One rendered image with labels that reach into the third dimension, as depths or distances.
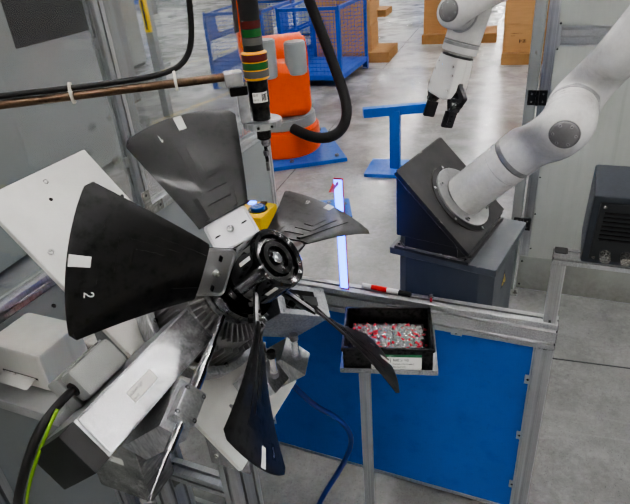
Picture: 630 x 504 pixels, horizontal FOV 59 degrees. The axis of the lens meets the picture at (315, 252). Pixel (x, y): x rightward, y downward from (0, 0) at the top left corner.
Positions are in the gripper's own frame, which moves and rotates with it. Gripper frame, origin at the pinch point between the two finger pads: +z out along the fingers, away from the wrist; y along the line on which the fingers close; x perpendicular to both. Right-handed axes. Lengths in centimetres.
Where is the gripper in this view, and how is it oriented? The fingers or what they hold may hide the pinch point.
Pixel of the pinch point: (438, 118)
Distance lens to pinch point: 146.2
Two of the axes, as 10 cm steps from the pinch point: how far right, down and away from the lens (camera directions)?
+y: 3.1, 5.0, -8.1
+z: -2.1, 8.7, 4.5
